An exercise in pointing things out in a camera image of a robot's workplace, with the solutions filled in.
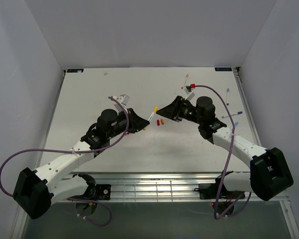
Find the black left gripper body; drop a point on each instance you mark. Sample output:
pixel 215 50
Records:
pixel 121 124

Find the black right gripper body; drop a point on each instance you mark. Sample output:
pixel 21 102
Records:
pixel 188 113

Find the yellow capped white marker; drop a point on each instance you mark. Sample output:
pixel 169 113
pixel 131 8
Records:
pixel 153 113

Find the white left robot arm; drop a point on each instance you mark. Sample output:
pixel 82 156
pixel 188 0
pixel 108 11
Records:
pixel 36 190

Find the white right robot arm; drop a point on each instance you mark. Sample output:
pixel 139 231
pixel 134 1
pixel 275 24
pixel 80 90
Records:
pixel 269 173

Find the thin purple tipped pen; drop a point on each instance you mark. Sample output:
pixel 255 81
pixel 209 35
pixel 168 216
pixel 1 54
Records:
pixel 231 115

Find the purple capped white marker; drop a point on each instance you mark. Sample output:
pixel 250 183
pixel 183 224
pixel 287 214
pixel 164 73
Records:
pixel 227 96

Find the peach capped white marker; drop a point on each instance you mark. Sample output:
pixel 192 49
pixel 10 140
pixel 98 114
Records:
pixel 184 82

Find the right blue table sticker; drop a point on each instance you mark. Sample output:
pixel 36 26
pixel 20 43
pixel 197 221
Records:
pixel 223 69

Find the blue table sticker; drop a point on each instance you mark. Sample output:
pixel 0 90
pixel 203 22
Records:
pixel 80 70
pixel 223 69

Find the left blue table sticker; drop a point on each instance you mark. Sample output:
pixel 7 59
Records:
pixel 80 70

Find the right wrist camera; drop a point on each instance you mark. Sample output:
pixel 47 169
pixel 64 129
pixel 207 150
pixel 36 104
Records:
pixel 189 92

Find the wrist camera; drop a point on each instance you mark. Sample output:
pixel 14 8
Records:
pixel 123 99
pixel 189 92

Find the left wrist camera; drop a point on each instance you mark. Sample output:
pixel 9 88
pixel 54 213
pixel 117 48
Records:
pixel 123 99

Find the aluminium front rail frame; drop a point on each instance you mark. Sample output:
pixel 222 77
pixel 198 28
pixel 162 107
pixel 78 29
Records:
pixel 152 187

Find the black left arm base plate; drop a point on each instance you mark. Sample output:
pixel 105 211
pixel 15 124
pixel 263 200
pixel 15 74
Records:
pixel 100 192

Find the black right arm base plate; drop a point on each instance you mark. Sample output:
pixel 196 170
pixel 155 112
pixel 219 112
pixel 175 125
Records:
pixel 209 191

